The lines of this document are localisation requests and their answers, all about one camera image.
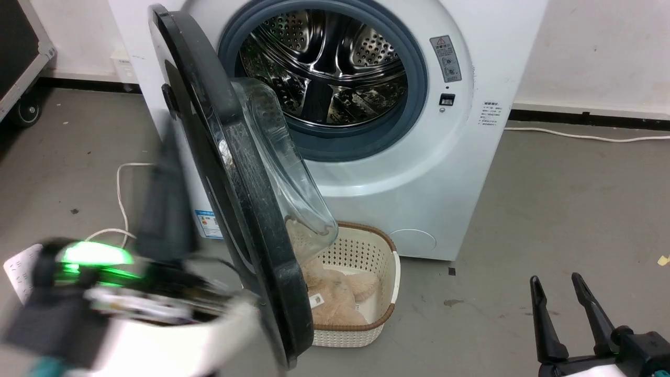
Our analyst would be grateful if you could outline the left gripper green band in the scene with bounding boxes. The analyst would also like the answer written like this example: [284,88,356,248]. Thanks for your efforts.
[34,123,247,323]

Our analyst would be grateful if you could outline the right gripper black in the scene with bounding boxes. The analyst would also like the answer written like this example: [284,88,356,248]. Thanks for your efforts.
[530,272,670,377]

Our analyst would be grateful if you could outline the black washing machine door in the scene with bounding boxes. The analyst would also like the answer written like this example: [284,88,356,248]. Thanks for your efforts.
[148,4,338,370]

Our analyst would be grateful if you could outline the white front-load washing machine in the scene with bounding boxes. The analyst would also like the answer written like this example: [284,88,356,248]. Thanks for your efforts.
[107,0,549,262]

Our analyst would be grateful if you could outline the blue energy label sticker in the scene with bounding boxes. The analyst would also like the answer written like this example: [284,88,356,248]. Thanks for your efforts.
[194,209,224,240]

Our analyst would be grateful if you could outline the white printed paper sheet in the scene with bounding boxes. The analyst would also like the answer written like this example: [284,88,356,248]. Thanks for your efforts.
[3,243,46,305]

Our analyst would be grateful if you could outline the black caster wheel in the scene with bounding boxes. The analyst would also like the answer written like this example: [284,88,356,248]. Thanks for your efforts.
[15,98,42,127]

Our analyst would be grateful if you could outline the beige plush clothing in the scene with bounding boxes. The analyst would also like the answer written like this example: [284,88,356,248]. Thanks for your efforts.
[287,220,381,326]

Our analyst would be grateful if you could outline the cream laundry basket brown rim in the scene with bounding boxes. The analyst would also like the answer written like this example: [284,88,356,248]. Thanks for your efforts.
[308,221,401,348]

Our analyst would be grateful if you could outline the white text sticker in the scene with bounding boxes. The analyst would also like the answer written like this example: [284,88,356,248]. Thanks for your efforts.
[478,101,503,128]

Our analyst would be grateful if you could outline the black flight case metal edges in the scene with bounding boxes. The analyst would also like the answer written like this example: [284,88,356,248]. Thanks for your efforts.
[0,0,57,124]

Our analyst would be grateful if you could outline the grey warning sticker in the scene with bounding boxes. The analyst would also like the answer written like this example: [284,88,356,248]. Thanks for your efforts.
[430,36,463,83]

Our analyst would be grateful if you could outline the looped white floor cable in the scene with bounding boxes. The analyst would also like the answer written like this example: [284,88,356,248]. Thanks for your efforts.
[85,162,155,248]

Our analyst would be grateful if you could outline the white wall socket box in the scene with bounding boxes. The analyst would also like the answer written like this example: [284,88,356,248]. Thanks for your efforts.
[110,50,138,84]

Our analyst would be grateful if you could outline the long white floor cable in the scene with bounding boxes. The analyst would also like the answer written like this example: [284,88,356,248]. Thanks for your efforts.
[504,126,670,143]

